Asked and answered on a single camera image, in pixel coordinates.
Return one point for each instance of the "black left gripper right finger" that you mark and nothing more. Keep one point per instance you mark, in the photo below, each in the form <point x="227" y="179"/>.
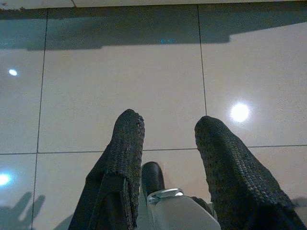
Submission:
<point x="230" y="167"/>

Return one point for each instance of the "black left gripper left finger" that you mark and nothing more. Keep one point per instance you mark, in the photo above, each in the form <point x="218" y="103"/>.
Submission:
<point x="122" y="153"/>

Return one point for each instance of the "white robot leg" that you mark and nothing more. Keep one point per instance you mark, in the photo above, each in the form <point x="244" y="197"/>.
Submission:
<point x="177" y="213"/>

